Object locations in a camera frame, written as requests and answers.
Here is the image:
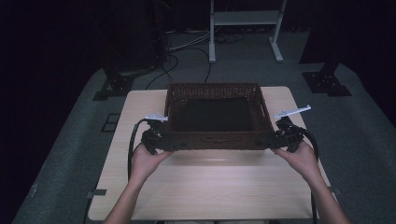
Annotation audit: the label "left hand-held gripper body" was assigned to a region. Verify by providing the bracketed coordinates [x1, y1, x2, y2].
[140, 113, 171, 156]

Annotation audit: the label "brown woven basket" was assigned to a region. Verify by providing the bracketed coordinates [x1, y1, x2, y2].
[163, 82, 276, 152]

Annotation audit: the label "black floor cable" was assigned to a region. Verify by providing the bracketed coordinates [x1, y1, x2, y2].
[144, 46, 213, 91]

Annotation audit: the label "black tape square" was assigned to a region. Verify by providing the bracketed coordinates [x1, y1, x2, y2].
[101, 113, 121, 133]

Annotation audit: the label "dark tape strip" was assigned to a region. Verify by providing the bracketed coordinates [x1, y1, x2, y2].
[87, 189, 107, 200]

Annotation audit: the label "person's left hand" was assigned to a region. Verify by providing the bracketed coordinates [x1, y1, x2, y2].
[129, 144, 172, 185]

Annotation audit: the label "black stand base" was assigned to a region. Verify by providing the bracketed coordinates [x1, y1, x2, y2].
[92, 62, 135, 102]
[299, 59, 353, 97]

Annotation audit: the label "grey floor cables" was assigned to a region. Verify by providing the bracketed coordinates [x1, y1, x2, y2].
[167, 29, 213, 52]

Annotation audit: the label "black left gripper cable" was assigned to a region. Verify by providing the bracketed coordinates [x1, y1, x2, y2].
[126, 119, 149, 182]

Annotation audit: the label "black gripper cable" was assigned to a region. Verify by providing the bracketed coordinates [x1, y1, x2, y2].
[126, 119, 149, 182]
[290, 123, 320, 224]

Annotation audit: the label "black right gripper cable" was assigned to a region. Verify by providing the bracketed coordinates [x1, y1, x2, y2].
[290, 123, 320, 224]

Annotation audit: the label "person's right hand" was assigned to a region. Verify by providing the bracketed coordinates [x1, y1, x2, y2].
[271, 141, 321, 185]

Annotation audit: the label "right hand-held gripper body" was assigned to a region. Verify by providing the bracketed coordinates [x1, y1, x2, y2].
[274, 105, 312, 153]

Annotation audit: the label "white metal stand frame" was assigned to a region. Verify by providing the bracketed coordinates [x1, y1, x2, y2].
[208, 0, 288, 64]

